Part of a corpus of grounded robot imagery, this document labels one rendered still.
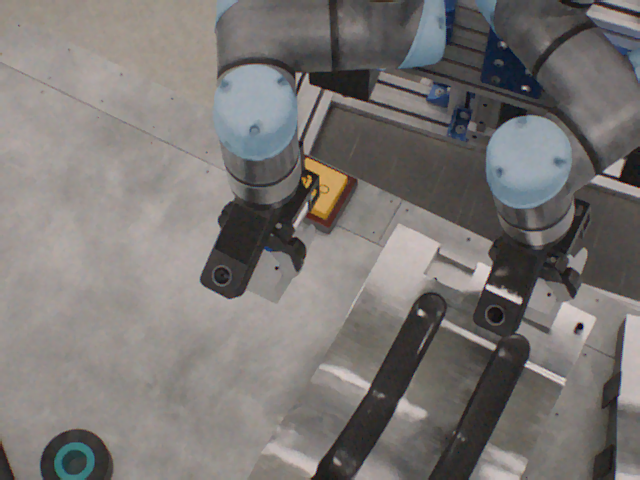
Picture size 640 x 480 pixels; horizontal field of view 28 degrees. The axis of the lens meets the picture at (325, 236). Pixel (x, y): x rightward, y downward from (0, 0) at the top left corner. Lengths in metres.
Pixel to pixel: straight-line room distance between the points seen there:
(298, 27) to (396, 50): 0.10
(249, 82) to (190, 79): 1.53
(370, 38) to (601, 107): 0.22
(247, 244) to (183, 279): 0.33
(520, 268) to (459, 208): 1.00
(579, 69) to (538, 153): 0.10
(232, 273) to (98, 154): 0.46
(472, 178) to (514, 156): 1.20
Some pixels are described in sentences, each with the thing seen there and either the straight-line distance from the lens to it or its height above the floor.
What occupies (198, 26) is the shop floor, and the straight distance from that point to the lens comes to 2.77.
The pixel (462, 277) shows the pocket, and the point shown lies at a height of 0.86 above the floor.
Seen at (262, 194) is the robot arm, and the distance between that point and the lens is 1.26.
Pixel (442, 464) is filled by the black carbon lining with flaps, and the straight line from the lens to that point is 1.46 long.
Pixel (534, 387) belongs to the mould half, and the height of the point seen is 0.89.
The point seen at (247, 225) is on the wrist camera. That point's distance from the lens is 1.32.
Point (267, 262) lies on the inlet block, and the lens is 1.47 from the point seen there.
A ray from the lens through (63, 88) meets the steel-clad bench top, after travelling 1.79.
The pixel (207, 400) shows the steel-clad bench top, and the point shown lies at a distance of 1.59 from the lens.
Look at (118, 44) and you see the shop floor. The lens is 2.77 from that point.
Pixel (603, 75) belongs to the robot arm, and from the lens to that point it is 1.21.
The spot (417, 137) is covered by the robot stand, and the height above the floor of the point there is 0.21.
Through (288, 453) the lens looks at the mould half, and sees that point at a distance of 1.42.
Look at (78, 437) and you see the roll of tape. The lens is 1.56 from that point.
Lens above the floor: 2.31
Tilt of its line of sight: 66 degrees down
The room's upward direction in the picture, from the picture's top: 2 degrees counter-clockwise
